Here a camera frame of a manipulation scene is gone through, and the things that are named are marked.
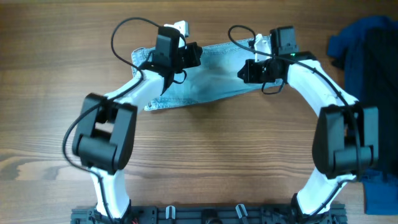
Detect light blue denim shorts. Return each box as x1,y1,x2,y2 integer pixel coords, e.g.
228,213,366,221
144,42,282,111

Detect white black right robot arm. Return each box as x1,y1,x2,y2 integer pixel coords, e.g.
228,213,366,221
237,52,379,221

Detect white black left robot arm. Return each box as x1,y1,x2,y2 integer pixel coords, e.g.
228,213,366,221
68,42,203,223

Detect dark blue shirt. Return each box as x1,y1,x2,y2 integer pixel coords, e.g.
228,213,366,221
326,16,398,215

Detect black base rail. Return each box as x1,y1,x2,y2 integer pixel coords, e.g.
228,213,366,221
70,204,348,224

